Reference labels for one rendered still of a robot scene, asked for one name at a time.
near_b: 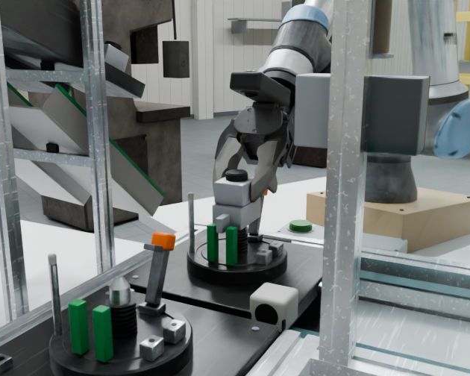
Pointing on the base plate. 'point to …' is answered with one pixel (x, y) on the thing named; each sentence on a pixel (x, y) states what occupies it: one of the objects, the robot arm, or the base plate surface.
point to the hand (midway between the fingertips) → (234, 187)
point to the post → (344, 176)
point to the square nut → (0, 363)
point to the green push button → (301, 225)
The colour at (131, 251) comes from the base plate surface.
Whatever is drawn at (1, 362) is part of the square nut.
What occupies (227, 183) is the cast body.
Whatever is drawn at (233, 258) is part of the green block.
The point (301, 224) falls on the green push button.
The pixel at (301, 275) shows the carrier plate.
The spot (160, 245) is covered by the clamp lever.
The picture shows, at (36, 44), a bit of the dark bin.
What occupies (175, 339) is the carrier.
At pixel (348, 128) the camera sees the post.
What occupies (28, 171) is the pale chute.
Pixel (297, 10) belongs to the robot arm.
